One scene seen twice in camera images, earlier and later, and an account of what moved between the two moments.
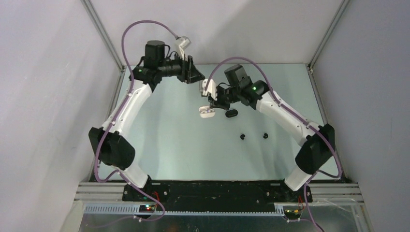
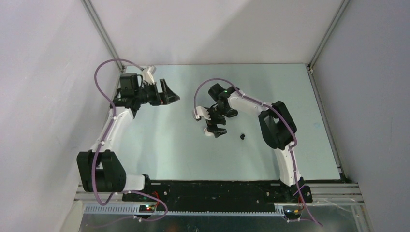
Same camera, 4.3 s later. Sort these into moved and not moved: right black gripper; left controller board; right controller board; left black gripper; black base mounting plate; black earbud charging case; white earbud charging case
Moved: right black gripper; white earbud charging case; left black gripper
Not moved: black base mounting plate; black earbud charging case; left controller board; right controller board
